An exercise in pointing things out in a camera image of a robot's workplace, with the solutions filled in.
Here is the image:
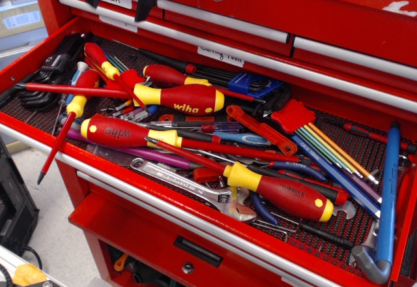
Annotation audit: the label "white cutting tools label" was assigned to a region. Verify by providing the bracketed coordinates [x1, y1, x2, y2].
[197, 46, 245, 68]

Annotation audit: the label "long blue hex key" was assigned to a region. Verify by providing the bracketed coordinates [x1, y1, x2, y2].
[292, 135, 381, 219]

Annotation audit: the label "red holder rainbow hex keys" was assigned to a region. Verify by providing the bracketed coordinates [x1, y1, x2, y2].
[271, 99, 379, 185]

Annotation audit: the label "white markers label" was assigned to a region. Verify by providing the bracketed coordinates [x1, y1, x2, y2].
[101, 0, 132, 9]

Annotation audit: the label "small red black screwdriver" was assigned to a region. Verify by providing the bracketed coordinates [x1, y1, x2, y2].
[342, 123, 416, 155]

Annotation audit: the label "red flat folding tool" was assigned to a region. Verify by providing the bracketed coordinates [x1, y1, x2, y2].
[226, 105, 298, 155]

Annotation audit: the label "large wiha screwdriver upper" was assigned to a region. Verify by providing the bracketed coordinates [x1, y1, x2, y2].
[14, 83, 225, 115]

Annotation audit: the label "black box on floor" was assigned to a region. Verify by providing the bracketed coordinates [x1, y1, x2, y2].
[1, 142, 39, 256]

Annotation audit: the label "open red tool drawer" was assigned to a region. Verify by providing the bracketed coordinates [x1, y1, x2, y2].
[1, 14, 416, 286]

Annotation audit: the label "large red screwdriver front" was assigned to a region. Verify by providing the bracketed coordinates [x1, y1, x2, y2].
[145, 136, 334, 222]

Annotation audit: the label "black torx key set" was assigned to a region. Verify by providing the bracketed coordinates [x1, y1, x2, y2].
[19, 32, 93, 111]

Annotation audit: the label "purple pen tool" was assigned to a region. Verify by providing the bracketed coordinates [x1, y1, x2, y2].
[67, 128, 203, 170]

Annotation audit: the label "red holder hex keys left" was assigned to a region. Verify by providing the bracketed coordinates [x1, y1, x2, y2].
[106, 69, 146, 91]

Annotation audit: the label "red metal tool chest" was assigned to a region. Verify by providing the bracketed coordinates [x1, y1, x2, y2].
[29, 0, 417, 287]

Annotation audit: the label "blue holder hex keys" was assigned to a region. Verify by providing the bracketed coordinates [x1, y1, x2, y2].
[195, 67, 293, 112]

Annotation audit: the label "large wiha screwdriver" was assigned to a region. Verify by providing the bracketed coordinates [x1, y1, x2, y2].
[14, 83, 225, 115]
[80, 114, 312, 165]

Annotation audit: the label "black red precision screwdriver rear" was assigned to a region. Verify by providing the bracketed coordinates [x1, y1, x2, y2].
[138, 48, 197, 74]

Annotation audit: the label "thin black screwdriver front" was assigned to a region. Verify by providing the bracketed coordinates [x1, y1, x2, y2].
[299, 222, 354, 249]

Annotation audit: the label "red yellow screwdriver overhanging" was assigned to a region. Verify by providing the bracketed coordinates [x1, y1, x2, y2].
[37, 69, 100, 185]

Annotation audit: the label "clear handle small screwdriver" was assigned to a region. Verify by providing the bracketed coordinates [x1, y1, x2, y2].
[141, 121, 243, 134]

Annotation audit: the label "small red yellow screwdriver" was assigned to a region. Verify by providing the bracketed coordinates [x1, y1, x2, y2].
[84, 42, 150, 113]

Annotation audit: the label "silver adjustable wrench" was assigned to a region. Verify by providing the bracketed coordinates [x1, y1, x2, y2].
[130, 158, 257, 224]

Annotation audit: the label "red yellow screwdriver rear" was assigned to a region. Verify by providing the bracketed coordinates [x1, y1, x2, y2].
[143, 65, 266, 104]

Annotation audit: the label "blue white handle tool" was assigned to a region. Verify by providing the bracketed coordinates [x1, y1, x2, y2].
[65, 61, 89, 105]

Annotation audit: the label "large blue hex key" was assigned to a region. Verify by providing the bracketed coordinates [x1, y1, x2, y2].
[352, 121, 401, 285]

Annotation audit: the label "large wiha screwdriver middle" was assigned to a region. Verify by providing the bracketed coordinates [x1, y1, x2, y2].
[80, 114, 312, 165]

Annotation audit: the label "blue handled pliers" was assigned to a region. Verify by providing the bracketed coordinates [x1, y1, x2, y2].
[247, 161, 334, 222]

